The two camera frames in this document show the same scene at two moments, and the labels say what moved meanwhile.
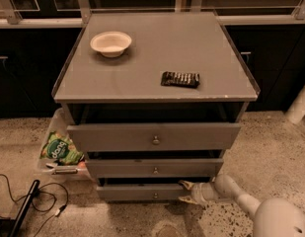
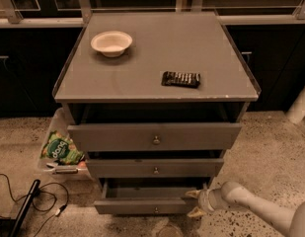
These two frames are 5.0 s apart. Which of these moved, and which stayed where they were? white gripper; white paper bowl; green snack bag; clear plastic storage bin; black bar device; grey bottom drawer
Moved: white gripper; grey bottom drawer
Stayed: green snack bag; white paper bowl; clear plastic storage bin; black bar device
